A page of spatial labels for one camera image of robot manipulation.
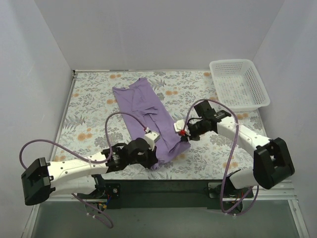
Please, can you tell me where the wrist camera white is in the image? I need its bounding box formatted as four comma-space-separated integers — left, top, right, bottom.
144, 127, 160, 146
173, 119, 190, 136

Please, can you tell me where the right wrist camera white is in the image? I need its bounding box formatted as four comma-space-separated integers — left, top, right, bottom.
173, 119, 190, 136

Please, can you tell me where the white plastic basket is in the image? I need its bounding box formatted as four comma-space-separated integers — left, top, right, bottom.
210, 59, 270, 112

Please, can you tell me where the aluminium frame rail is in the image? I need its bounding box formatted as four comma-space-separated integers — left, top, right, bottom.
37, 179, 298, 201

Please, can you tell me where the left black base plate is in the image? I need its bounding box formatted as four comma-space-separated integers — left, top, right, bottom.
99, 183, 121, 199

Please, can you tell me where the purple t shirt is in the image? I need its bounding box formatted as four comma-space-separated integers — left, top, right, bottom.
112, 78, 190, 170

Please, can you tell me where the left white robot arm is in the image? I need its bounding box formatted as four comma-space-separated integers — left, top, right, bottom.
21, 138, 158, 206

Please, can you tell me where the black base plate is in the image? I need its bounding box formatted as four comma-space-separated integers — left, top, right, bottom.
204, 182, 248, 199
99, 183, 121, 199

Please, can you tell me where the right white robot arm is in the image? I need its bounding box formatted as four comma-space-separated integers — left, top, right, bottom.
174, 100, 295, 197

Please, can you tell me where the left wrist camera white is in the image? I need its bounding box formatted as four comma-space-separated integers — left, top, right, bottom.
144, 127, 160, 146

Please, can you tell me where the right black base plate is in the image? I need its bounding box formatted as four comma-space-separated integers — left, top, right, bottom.
204, 182, 248, 199

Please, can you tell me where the floral patterned table mat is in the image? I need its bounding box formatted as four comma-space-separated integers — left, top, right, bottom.
52, 71, 253, 180

